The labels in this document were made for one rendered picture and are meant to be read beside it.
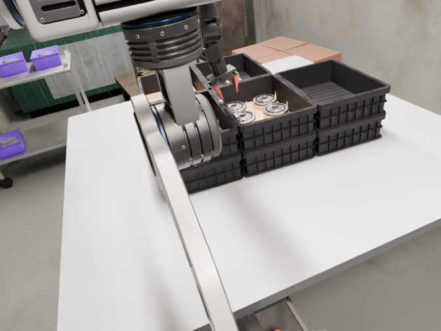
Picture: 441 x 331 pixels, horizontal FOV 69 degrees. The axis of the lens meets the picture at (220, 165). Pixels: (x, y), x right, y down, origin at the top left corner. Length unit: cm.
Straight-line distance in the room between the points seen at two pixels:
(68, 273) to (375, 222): 94
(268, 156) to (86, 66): 335
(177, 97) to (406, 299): 148
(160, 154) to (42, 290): 175
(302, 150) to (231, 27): 366
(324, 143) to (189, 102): 79
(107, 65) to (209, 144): 370
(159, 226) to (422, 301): 125
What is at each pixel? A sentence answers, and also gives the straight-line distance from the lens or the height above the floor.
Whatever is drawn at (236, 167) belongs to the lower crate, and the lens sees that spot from 119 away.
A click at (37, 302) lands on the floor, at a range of 214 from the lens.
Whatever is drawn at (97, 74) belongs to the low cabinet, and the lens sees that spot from 432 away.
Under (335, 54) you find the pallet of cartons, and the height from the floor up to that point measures 39.
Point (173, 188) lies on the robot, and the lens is 47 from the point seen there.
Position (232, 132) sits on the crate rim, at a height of 92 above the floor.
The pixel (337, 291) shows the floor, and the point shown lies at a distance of 176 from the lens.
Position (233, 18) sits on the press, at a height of 56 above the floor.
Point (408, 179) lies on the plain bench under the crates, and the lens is 127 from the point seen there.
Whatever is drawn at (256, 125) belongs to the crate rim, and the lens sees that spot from 112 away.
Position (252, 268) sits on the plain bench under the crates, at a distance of 95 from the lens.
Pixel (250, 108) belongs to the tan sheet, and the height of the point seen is 83.
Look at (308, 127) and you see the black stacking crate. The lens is 123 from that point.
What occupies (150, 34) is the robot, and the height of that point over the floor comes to 135.
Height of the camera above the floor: 146
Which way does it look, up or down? 35 degrees down
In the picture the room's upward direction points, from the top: 10 degrees counter-clockwise
